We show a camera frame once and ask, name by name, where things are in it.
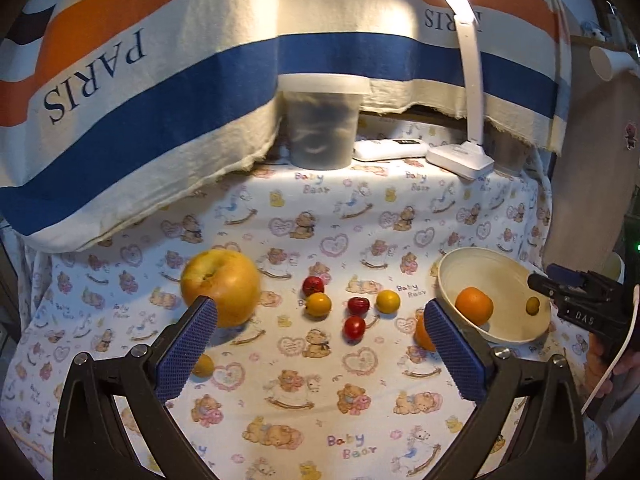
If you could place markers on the white desk lamp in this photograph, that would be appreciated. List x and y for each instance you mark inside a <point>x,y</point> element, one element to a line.
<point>472,85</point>

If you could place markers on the red cherry tomato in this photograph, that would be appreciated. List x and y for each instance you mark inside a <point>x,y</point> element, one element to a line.
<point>313,286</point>
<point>358,305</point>
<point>354,328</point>

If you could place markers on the bear print tablecloth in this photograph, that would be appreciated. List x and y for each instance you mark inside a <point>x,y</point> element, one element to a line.
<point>300,240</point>

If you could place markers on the person's right hand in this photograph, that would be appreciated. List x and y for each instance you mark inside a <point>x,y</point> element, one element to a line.
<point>596,360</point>

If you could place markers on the cream ribbed bowl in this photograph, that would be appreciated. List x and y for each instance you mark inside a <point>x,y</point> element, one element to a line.
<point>480,270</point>

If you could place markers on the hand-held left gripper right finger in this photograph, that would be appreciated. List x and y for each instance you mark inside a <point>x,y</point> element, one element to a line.
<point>456,357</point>

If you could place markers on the yellow cherry tomato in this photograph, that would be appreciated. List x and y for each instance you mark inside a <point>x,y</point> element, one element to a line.
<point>387,302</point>
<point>318,305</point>

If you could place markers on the large yellow apple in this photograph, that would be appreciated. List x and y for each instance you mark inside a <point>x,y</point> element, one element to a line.
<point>220,280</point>

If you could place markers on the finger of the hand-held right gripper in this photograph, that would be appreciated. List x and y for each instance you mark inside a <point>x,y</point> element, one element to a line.
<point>542,285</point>
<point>566,274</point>

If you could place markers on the orange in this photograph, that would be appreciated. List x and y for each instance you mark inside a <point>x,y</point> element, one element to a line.
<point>424,336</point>
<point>474,306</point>

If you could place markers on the white remote control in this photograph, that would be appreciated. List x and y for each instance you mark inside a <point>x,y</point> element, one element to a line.
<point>390,149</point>

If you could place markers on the clear plastic lidded container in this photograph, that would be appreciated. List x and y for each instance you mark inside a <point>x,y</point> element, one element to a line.
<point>322,130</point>

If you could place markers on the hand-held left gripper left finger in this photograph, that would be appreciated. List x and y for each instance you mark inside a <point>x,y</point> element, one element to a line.
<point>184,355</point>

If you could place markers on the striped orange blue cloth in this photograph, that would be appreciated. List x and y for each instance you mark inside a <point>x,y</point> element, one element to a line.
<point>150,110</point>

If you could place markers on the small olive yellow fruit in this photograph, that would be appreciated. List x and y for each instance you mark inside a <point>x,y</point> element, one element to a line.
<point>532,305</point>

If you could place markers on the white cup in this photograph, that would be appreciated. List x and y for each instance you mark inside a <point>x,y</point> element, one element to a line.
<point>614,264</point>

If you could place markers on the purple sticker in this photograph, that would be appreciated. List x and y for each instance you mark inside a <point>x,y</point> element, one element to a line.
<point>631,136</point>

